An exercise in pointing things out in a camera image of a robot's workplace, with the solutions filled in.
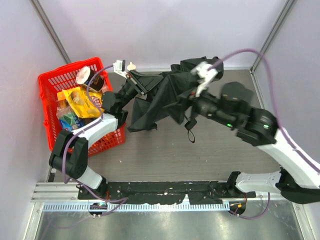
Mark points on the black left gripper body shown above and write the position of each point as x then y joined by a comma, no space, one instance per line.
136,83

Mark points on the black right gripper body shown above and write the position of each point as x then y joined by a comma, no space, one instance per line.
194,103

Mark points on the black folding umbrella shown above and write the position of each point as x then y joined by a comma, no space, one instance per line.
147,111

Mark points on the red plastic basket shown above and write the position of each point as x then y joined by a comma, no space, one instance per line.
64,77

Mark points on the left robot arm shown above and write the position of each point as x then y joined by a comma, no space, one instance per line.
70,152

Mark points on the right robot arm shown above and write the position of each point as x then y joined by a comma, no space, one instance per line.
297,180

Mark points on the beige squeeze bottle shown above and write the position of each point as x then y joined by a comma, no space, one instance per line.
131,67

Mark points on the black ice cream tub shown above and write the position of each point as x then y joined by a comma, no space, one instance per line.
86,78

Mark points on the yellow Lay's chips bag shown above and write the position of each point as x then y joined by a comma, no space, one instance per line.
81,104

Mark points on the orange snack packet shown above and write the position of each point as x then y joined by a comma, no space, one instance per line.
60,96

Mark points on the blue green snack packet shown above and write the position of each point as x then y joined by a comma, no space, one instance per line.
70,121

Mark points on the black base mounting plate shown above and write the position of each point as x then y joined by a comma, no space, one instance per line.
171,192

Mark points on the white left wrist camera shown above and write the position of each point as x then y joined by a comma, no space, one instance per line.
119,67

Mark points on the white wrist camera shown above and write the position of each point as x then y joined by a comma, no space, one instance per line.
119,67
207,74

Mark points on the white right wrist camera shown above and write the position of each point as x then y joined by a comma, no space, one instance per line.
207,74

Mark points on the white slotted cable duct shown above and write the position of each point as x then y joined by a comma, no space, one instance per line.
91,206

